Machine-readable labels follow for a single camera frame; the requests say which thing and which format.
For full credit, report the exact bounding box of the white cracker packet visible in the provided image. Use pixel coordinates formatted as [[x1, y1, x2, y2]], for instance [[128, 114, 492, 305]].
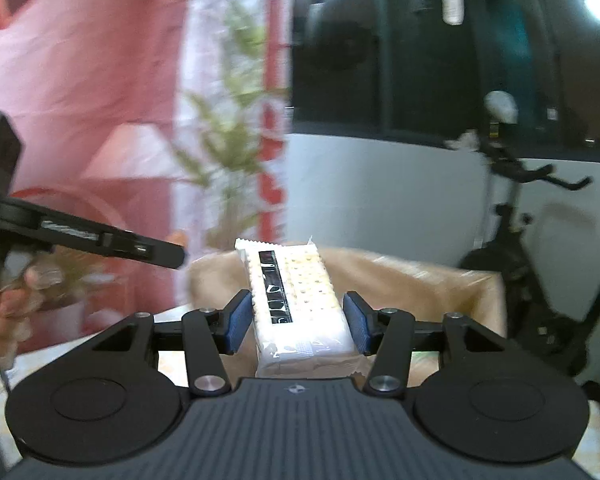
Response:
[[235, 237, 363, 378]]

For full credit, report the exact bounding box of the dark window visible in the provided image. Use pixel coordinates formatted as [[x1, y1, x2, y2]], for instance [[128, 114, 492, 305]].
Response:
[[287, 0, 600, 166]]

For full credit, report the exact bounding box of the plastic-lined cardboard box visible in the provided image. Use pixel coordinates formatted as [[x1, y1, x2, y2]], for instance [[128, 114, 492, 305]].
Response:
[[186, 246, 508, 391]]

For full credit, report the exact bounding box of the black exercise bike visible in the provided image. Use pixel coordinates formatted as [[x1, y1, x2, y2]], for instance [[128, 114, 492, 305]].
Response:
[[445, 130, 600, 401]]

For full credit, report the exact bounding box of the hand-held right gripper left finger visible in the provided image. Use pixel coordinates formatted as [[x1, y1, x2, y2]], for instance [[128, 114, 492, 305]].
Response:
[[86, 289, 254, 397]]

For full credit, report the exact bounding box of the person's left hand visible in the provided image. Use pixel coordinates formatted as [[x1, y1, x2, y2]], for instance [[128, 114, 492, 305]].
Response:
[[0, 252, 66, 366]]

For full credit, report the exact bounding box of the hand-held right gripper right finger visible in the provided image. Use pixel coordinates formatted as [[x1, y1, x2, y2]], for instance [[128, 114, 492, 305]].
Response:
[[343, 290, 512, 397]]

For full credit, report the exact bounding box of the white plastic bag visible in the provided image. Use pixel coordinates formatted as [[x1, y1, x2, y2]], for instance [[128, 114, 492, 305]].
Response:
[[484, 91, 520, 123]]

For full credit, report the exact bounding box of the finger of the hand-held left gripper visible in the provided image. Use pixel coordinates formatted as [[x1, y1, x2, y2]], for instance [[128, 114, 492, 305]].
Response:
[[100, 230, 187, 270]]

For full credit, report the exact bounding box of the crumpled white cloth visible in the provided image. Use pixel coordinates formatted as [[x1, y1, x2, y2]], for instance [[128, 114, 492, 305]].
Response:
[[444, 132, 481, 151]]

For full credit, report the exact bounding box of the checked floral tablecloth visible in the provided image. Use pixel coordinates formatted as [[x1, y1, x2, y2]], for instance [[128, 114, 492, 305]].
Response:
[[0, 305, 600, 466]]

